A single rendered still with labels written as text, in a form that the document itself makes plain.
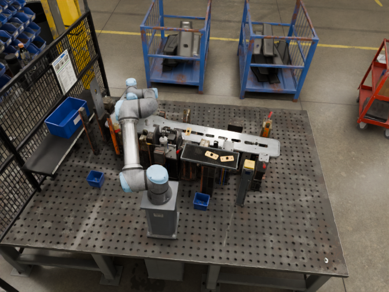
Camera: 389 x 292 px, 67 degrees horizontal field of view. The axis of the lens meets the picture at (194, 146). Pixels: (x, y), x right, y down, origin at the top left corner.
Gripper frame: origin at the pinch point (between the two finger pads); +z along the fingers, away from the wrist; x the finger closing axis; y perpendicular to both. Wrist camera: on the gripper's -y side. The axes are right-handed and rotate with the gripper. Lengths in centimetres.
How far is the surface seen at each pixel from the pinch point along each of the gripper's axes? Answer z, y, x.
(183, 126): 1.4, 41.0, -0.2
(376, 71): 47, 240, 203
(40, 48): 46, -193, 141
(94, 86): -27.4, -26.7, -3.6
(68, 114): -2, -50, -13
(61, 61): -39, -54, 5
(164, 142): -8.1, 35.1, -29.0
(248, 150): 1, 94, -13
